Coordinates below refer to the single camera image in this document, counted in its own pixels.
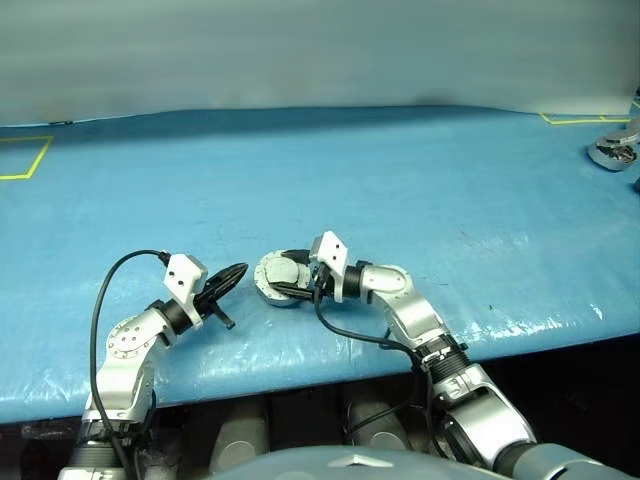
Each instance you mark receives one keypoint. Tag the blue plastic table cover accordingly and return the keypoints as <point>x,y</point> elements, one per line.
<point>300,175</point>

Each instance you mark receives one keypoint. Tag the silver motor lid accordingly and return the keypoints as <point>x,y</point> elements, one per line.
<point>282,274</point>

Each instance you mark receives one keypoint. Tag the silver metal motor part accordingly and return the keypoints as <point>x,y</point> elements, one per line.
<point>612,155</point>

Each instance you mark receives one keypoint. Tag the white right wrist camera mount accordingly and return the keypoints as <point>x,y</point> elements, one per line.
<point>330,250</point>

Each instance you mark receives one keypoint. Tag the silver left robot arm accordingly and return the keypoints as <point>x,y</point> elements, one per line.
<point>125,365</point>

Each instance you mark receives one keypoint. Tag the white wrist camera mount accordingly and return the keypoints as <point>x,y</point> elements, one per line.
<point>330,250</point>
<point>182,275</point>

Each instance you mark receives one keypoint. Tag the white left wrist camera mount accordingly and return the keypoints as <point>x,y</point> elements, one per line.
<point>182,275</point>

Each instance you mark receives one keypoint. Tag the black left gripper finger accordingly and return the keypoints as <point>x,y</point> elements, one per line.
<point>227,286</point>
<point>227,272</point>

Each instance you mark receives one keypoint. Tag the grey rounded shape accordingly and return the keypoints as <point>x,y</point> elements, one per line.
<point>375,425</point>
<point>240,435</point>

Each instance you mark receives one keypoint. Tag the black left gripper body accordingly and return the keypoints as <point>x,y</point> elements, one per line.
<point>217,307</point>

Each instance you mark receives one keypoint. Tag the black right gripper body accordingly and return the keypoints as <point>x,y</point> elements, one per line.
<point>322,282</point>

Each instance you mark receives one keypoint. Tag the blue-grey robot torso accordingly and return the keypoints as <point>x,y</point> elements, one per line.
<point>350,462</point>

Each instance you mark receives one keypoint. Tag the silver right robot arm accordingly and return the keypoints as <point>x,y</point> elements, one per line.
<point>415,315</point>

